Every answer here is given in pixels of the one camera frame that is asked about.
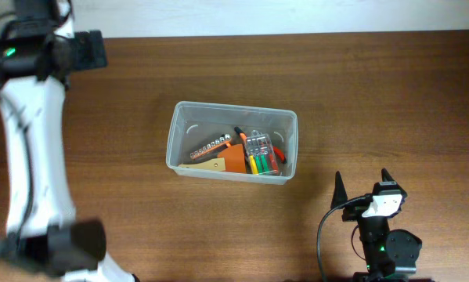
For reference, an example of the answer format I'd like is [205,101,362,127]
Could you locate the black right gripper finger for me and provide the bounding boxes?
[381,168,407,214]
[330,171,348,209]

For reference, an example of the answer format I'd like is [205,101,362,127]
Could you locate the red handled cutting pliers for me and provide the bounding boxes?
[273,146,287,164]

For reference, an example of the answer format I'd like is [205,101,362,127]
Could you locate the clear case coloured screwdrivers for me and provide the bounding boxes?
[244,130,280,175]

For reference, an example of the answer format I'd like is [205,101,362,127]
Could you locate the black orange long-nose pliers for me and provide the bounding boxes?
[222,126,247,147]

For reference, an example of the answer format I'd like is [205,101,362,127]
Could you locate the orange scraper wooden handle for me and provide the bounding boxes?
[179,144,247,174]

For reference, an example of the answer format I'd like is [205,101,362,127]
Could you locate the red socket rail with sockets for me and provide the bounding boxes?
[189,134,232,160]

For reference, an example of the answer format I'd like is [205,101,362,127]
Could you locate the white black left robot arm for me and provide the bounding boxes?
[0,1,136,282]

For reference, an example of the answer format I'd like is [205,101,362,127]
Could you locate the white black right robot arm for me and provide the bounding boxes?
[330,168,422,282]

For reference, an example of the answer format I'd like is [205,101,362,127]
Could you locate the clear plastic container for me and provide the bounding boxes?
[166,101,298,185]

